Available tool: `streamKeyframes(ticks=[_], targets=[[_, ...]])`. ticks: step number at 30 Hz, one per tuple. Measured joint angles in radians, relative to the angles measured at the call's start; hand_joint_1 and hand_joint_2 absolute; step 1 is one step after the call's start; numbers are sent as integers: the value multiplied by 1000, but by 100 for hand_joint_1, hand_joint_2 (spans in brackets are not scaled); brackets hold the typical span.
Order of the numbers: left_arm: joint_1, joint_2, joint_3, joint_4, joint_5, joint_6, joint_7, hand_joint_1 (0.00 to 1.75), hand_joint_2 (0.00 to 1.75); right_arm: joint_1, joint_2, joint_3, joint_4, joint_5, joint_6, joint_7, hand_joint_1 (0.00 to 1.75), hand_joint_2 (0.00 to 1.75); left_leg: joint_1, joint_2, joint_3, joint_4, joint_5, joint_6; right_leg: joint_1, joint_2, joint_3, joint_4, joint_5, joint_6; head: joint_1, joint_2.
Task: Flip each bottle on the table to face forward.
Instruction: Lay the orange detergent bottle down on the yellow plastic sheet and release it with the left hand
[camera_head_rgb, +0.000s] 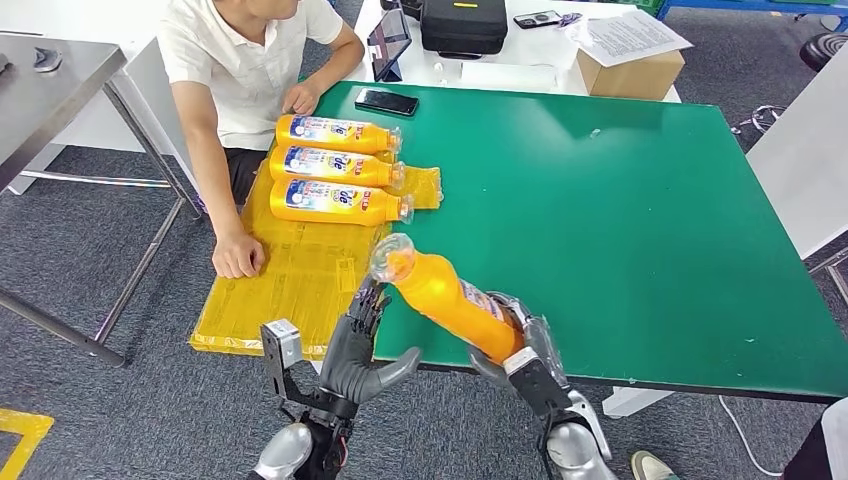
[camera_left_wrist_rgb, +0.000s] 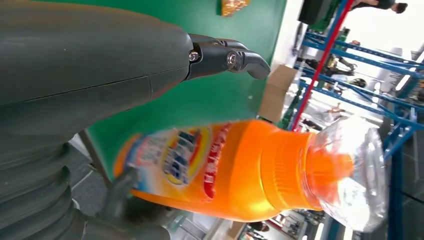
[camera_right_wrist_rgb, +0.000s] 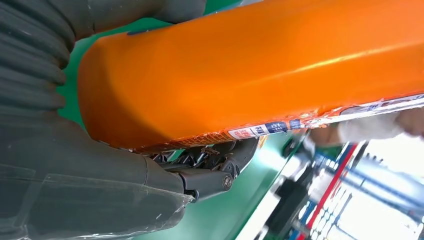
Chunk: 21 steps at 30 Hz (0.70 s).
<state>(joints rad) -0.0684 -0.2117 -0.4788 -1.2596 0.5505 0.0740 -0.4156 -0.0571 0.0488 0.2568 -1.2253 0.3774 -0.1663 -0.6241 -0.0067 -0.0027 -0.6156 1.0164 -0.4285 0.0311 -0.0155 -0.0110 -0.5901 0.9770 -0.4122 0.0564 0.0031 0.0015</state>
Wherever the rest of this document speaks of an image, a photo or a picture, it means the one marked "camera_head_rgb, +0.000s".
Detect seated person's right hand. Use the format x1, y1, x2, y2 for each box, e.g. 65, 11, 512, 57
211, 228, 268, 281

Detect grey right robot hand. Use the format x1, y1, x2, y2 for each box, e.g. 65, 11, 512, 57
466, 291, 572, 393

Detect seated person's left hand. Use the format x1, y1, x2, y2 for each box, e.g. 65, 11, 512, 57
281, 79, 324, 118

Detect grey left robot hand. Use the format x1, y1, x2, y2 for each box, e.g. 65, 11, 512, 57
316, 274, 424, 407

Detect orange detergent bottle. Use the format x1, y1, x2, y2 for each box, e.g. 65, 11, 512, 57
268, 145, 407, 189
274, 113, 403, 156
268, 177, 415, 228
369, 233, 526, 366

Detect yellow taped cardboard sheet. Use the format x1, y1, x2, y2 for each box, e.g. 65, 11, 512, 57
190, 148, 444, 362

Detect seated person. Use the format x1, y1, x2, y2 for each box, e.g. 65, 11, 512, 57
157, 0, 366, 281

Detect black smartphone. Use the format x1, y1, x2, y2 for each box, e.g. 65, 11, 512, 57
512, 9, 563, 30
354, 87, 421, 118

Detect tablet on stand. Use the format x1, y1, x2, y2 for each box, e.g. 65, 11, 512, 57
366, 7, 413, 84

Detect black device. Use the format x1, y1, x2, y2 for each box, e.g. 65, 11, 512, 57
379, 0, 425, 21

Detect white sneaker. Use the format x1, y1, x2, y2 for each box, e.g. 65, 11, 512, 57
629, 450, 677, 480

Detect black carry case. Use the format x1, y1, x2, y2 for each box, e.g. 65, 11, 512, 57
419, 0, 509, 61

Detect steel table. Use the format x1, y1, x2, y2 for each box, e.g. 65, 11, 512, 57
0, 33, 205, 369

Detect grey metal part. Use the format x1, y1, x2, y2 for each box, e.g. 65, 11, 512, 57
33, 47, 64, 74

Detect yellow floor tape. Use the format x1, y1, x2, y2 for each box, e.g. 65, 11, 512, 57
0, 409, 56, 480

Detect brown cardboard box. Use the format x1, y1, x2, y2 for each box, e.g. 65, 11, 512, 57
576, 49, 687, 102

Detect white table metal legs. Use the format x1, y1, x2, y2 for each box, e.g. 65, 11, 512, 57
745, 42, 848, 306

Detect printed paper sheet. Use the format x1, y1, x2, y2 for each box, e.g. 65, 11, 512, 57
566, 9, 695, 69

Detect blue metal rack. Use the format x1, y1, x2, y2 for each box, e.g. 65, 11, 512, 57
655, 0, 848, 31

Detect black round stool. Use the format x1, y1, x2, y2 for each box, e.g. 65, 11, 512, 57
798, 31, 848, 74

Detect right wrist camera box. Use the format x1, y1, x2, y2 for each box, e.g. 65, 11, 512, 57
505, 346, 575, 420

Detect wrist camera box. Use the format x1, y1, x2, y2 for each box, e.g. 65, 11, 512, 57
505, 346, 575, 420
259, 319, 313, 405

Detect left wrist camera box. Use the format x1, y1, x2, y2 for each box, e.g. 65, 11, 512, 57
259, 319, 313, 405

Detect white floor cable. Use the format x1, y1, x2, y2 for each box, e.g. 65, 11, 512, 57
718, 396, 786, 480

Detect coiled cable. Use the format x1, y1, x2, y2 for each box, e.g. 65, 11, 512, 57
731, 104, 786, 137

